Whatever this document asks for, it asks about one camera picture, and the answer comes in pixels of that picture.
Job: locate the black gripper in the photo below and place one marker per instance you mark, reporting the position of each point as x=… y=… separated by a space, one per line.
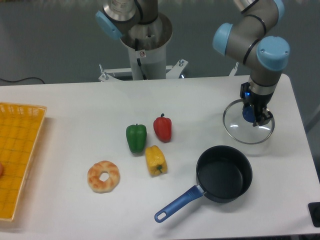
x=255 y=98

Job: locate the glass lid blue knob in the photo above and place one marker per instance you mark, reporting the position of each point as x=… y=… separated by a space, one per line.
x=241 y=130

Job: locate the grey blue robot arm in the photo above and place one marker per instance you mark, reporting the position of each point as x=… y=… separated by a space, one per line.
x=247 y=42

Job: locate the red bell pepper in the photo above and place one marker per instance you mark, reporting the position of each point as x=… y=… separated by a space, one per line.
x=163 y=128

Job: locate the black device table corner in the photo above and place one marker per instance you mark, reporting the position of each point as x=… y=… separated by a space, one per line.
x=314 y=210

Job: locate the yellow bell pepper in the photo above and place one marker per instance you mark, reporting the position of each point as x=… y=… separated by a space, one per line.
x=155 y=161

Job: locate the green bell pepper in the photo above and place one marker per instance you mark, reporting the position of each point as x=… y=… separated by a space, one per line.
x=136 y=136

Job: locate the yellow woven basket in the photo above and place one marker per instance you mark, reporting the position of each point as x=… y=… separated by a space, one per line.
x=20 y=126

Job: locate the black saucepan blue handle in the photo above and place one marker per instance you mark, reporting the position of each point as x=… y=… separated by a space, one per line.
x=223 y=174

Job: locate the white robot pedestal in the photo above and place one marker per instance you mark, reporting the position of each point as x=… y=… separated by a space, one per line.
x=147 y=48

